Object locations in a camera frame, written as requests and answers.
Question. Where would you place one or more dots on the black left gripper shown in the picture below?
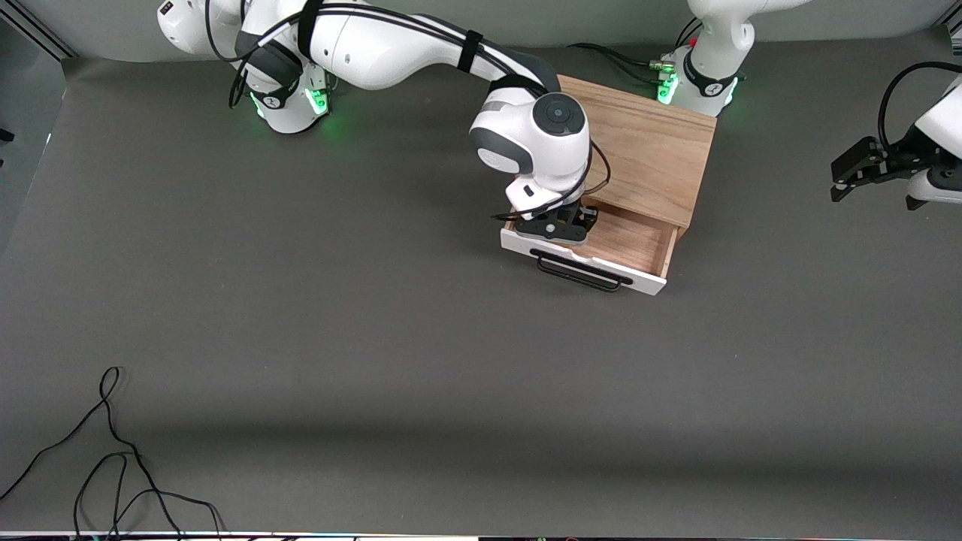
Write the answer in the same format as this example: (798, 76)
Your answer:
(896, 159)

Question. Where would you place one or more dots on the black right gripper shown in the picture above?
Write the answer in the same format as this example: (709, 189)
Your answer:
(582, 219)

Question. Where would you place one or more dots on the white-fronted wooden drawer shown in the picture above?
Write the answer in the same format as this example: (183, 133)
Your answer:
(631, 240)

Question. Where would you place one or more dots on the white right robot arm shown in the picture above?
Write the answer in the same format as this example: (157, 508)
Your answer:
(391, 52)

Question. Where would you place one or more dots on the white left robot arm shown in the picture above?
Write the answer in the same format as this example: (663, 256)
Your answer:
(710, 45)

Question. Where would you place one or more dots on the wooden drawer cabinet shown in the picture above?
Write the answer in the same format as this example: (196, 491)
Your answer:
(654, 143)

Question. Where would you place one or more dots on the aluminium frame rail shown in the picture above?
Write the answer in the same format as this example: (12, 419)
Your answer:
(45, 30)
(956, 37)

